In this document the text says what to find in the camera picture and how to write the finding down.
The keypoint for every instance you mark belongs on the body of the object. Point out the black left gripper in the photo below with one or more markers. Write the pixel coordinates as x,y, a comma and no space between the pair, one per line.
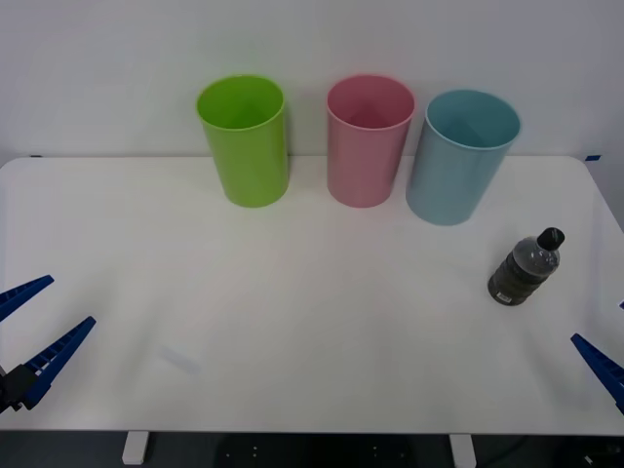
14,387

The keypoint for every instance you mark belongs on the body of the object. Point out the dark plastic bottle black cap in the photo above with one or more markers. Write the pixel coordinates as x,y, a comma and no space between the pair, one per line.
524,270

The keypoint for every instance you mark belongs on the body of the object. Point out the white table leg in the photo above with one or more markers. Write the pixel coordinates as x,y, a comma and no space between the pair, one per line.
463,451
134,447

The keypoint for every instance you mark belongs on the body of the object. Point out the pale blue plastic bin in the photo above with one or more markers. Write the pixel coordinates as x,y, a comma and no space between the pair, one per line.
451,185

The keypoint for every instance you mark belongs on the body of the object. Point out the green plastic bin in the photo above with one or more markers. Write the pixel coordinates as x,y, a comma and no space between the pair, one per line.
248,161

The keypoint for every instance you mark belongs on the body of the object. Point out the pink plastic bin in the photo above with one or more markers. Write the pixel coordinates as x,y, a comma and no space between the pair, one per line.
363,166

